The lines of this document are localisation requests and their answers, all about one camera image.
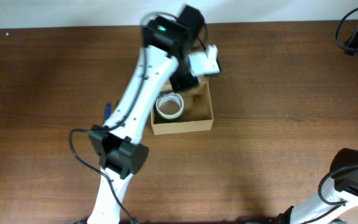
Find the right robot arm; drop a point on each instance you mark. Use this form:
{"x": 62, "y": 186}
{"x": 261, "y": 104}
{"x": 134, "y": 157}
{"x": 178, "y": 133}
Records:
{"x": 337, "y": 193}

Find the blue ballpoint pen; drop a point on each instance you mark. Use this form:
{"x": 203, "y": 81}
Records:
{"x": 107, "y": 111}

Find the white masking tape roll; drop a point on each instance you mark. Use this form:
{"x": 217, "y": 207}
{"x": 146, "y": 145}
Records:
{"x": 170, "y": 105}

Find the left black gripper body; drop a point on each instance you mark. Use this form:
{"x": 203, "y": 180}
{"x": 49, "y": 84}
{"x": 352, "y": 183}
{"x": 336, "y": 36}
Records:
{"x": 183, "y": 82}

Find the open cardboard box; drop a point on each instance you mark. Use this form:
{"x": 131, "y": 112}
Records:
{"x": 197, "y": 114}

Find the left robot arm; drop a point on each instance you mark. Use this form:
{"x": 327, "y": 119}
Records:
{"x": 167, "y": 54}

